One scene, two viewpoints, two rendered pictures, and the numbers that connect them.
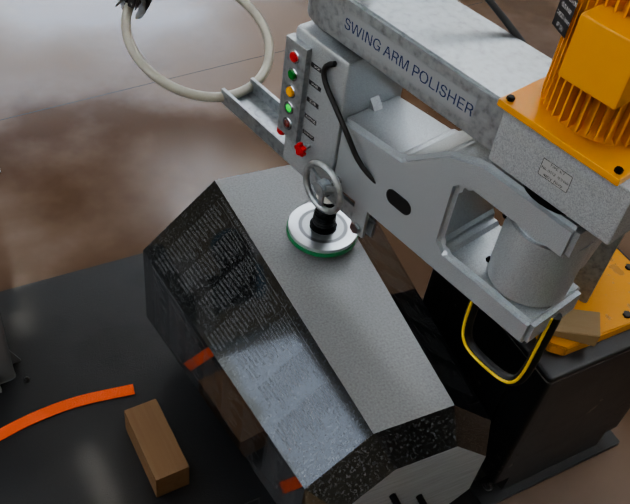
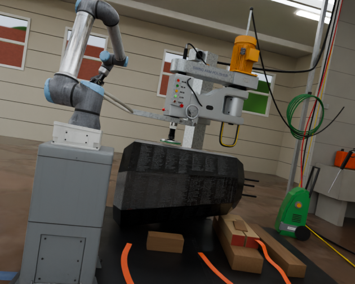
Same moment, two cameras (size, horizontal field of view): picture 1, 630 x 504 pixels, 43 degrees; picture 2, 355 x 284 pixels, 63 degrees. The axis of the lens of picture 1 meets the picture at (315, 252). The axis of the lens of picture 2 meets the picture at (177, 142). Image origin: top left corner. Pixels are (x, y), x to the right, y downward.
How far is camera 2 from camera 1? 3.04 m
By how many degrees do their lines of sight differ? 69
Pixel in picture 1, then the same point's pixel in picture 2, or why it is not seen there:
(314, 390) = (217, 160)
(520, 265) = (239, 106)
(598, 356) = not seen: hidden behind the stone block
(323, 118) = (186, 95)
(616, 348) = not seen: hidden behind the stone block
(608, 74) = (256, 56)
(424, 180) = (216, 98)
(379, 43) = (203, 69)
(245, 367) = (196, 169)
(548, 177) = (245, 81)
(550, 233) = (244, 94)
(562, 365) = not seen: hidden behind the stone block
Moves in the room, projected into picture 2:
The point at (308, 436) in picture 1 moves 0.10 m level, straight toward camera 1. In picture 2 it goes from (227, 168) to (236, 171)
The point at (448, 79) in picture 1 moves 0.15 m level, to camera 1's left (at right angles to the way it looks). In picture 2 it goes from (221, 71) to (216, 67)
